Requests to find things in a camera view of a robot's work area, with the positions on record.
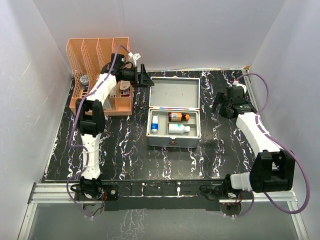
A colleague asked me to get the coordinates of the grey metal medicine case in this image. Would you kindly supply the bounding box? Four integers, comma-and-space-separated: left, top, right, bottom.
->
146, 76, 201, 148

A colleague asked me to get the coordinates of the white pill bottle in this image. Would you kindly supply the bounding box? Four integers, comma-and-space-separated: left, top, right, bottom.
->
168, 123, 191, 134

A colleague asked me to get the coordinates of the grey plastic divided tray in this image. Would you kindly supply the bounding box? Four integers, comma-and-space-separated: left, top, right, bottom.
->
147, 110, 200, 138

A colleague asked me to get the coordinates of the pink oval blister pack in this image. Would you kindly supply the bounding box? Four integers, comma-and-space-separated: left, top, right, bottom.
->
119, 80, 131, 91

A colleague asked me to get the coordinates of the aluminium frame rail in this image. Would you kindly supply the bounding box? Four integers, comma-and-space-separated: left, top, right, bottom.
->
19, 69, 306, 240

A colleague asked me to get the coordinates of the orange plastic file organizer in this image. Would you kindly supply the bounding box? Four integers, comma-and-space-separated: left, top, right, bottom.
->
66, 37, 134, 116

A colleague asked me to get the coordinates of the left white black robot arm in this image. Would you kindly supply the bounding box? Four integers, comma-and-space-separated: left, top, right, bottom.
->
73, 53, 155, 200

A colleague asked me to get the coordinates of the round blue tin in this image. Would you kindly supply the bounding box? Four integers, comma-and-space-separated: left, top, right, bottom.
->
79, 75, 90, 91

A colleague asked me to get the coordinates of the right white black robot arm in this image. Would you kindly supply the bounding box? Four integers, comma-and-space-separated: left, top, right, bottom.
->
212, 86, 296, 199

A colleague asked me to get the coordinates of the small blue label bottle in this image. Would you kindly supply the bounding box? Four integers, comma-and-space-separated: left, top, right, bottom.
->
150, 115, 159, 134

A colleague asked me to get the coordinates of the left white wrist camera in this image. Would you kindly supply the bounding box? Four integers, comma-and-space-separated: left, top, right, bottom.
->
128, 52, 141, 67

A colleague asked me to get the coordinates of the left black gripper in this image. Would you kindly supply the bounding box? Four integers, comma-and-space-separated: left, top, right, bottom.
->
121, 64, 155, 88

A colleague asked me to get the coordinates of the brown syrup bottle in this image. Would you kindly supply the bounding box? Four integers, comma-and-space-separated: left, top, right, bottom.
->
168, 112, 190, 122

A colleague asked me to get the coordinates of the white medicine box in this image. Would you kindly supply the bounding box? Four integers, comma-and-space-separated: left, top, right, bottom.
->
103, 97, 113, 111

